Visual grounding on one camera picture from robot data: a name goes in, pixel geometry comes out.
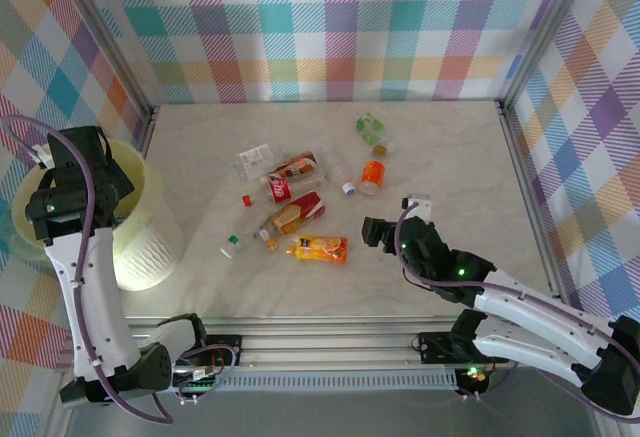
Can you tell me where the clear bottle white cap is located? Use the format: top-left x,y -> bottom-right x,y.
327,162 -> 358,196

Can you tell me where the clear bottle orange NFC label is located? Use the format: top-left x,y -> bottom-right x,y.
359,144 -> 389,197

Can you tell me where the orange snack packet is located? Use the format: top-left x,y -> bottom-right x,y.
285,234 -> 350,265

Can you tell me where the red yellow label bottle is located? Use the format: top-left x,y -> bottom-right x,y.
257,190 -> 330,239

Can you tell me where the brown label bottle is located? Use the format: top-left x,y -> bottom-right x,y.
269,150 -> 322,181

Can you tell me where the clear bottle green label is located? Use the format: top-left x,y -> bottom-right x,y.
354,112 -> 399,154

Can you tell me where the red Coca-Cola label bottle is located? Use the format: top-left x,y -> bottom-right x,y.
241,169 -> 331,207

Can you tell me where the clear bottle green neck band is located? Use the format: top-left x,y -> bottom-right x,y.
219,232 -> 254,260

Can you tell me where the clear bottle white barcode label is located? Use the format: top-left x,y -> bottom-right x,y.
235,142 -> 281,181

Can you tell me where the pale yellow waste bin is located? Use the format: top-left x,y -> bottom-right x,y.
10,139 -> 186,292

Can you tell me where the circuit board with LEDs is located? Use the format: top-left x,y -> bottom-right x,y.
455,364 -> 494,398

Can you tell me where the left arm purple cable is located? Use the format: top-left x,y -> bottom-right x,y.
0,114 -> 175,426

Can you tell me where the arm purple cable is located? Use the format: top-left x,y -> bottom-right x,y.
0,114 -> 175,426
394,204 -> 640,426

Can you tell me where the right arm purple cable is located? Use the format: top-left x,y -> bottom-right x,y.
394,204 -> 640,426

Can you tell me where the aluminium table edge rail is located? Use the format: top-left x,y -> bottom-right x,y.
135,105 -> 162,154
497,99 -> 576,311

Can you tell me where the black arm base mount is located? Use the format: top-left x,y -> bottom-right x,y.
417,331 -> 484,366
205,334 -> 245,366

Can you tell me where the wide aluminium base rail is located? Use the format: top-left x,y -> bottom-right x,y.
59,315 -> 606,376

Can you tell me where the grey slotted cable duct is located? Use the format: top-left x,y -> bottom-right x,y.
134,373 -> 460,394

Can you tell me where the aluminium frame post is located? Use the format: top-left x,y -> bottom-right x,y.
52,0 -> 156,118
497,0 -> 599,108

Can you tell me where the green circuit board with wires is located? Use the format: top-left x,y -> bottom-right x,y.
172,356 -> 239,406

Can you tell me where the grey frame leg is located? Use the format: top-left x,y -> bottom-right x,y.
40,356 -> 76,437

